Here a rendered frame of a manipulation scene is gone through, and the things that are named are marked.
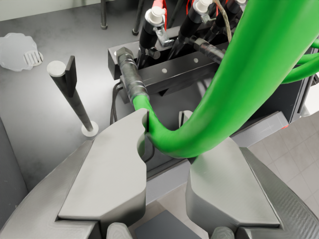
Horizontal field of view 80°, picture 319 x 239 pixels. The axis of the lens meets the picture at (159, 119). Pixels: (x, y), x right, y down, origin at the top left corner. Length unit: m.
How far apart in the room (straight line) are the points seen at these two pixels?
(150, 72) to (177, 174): 0.21
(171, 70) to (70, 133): 0.28
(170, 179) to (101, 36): 0.43
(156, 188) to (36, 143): 0.30
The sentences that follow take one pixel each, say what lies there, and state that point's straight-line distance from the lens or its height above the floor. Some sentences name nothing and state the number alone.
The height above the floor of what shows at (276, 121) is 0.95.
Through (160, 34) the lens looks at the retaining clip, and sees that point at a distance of 0.29.
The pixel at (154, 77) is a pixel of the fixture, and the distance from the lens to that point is 0.40.
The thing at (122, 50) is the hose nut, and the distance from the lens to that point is 0.25.
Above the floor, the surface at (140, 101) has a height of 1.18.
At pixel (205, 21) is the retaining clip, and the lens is 0.33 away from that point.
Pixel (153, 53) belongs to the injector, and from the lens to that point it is 0.32.
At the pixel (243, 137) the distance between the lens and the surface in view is 0.49.
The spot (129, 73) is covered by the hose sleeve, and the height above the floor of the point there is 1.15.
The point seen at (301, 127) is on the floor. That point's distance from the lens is 2.16.
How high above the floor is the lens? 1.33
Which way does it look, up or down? 71 degrees down
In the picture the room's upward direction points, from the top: 50 degrees clockwise
